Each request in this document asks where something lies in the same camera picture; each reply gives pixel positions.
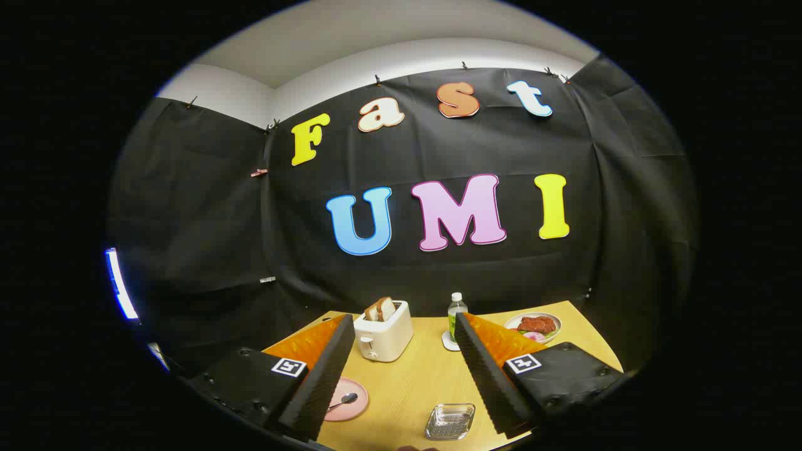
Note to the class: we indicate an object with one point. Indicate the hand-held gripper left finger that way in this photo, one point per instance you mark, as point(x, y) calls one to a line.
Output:
point(326, 376)

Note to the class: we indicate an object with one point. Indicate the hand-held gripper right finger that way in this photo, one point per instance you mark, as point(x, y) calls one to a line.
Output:
point(489, 376)

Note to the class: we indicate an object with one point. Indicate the pink round plate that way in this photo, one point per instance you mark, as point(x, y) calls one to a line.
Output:
point(351, 410)

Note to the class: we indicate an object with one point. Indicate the white square coaster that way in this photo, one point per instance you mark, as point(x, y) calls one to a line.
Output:
point(449, 343)

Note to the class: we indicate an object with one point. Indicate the green label drink bottle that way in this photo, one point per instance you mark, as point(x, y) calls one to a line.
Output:
point(457, 313)

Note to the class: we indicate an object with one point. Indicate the red meat slices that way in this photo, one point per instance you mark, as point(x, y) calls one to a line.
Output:
point(537, 324)

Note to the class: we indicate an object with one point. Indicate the white toaster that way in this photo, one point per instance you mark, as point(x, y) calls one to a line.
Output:
point(388, 341)

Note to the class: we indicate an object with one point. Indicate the toasted bread slice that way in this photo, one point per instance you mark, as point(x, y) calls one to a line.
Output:
point(371, 313)
point(386, 309)

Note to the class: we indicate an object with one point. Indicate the white plate of food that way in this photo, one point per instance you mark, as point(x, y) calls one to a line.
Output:
point(554, 321)

